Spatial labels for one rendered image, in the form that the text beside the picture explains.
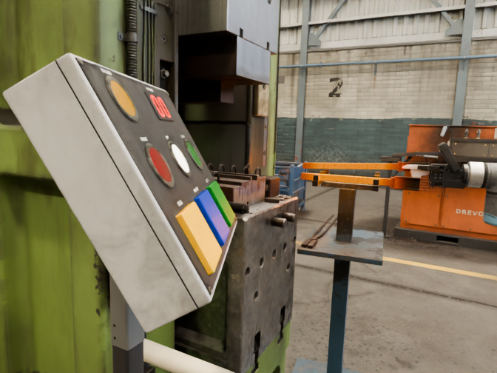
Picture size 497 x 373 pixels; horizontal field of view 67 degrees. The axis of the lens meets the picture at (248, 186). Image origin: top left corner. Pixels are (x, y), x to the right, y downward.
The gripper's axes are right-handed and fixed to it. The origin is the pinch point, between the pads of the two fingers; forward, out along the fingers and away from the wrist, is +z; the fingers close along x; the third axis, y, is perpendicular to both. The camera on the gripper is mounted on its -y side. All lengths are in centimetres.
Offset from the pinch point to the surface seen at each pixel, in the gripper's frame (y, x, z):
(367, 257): 31.7, -18.1, 10.9
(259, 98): -23, -21, 51
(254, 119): -15, -21, 53
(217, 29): -34, -66, 48
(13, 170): 1, -86, 93
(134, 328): 21, -107, 42
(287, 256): 30, -35, 36
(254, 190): 7, -48, 43
